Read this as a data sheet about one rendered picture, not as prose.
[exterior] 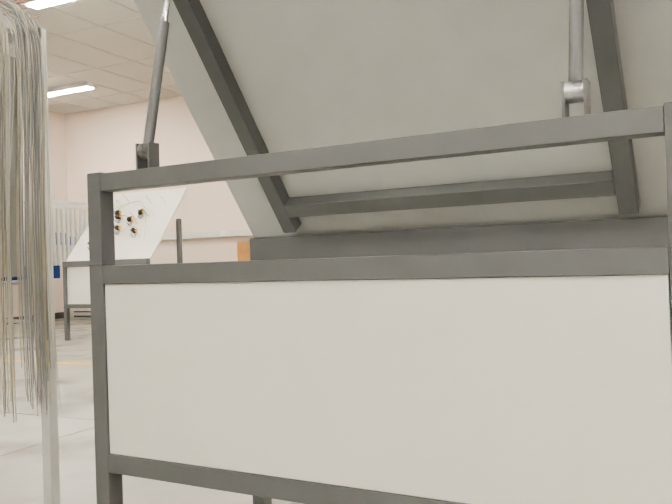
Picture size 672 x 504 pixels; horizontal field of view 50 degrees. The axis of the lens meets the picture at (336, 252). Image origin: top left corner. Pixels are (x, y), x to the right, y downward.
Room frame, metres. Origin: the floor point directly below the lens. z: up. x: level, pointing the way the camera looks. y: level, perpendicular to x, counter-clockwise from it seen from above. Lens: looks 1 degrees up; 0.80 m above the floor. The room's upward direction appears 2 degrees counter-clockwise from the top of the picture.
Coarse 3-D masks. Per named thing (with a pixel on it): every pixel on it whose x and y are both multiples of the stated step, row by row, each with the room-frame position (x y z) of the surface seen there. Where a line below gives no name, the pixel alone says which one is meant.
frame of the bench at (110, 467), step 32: (384, 256) 1.22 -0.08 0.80; (416, 256) 1.19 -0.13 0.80; (448, 256) 1.17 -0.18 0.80; (480, 256) 1.14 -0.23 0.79; (512, 256) 1.11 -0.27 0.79; (544, 256) 1.09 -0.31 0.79; (576, 256) 1.07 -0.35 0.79; (608, 256) 1.05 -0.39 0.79; (640, 256) 1.03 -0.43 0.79; (96, 288) 1.56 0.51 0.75; (96, 320) 1.56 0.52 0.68; (96, 352) 1.56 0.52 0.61; (96, 384) 1.56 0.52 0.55; (96, 416) 1.56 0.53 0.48; (96, 448) 1.56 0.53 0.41; (96, 480) 1.56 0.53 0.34; (160, 480) 1.47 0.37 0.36; (192, 480) 1.43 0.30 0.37; (224, 480) 1.39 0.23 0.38; (256, 480) 1.36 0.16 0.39; (288, 480) 1.32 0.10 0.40
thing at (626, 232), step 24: (264, 240) 2.05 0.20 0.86; (288, 240) 2.01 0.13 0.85; (312, 240) 1.97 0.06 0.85; (336, 240) 1.94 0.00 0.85; (360, 240) 1.90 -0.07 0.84; (384, 240) 1.87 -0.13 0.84; (408, 240) 1.83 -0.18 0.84; (432, 240) 1.80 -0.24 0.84; (456, 240) 1.77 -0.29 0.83; (480, 240) 1.74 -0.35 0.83; (504, 240) 1.71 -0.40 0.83; (528, 240) 1.69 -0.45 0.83; (552, 240) 1.66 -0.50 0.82; (576, 240) 1.63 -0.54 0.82; (600, 240) 1.61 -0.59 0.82; (624, 240) 1.58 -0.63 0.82; (648, 240) 1.56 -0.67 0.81
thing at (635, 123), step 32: (480, 128) 1.14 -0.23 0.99; (512, 128) 1.11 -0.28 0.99; (544, 128) 1.09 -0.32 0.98; (576, 128) 1.07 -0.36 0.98; (608, 128) 1.04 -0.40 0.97; (640, 128) 1.02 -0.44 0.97; (224, 160) 1.38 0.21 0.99; (256, 160) 1.35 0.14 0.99; (288, 160) 1.31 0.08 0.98; (320, 160) 1.28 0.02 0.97; (352, 160) 1.25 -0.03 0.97; (384, 160) 1.22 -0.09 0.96; (416, 160) 1.22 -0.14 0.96; (96, 192) 1.55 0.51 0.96; (96, 224) 1.55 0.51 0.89; (96, 256) 1.55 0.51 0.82
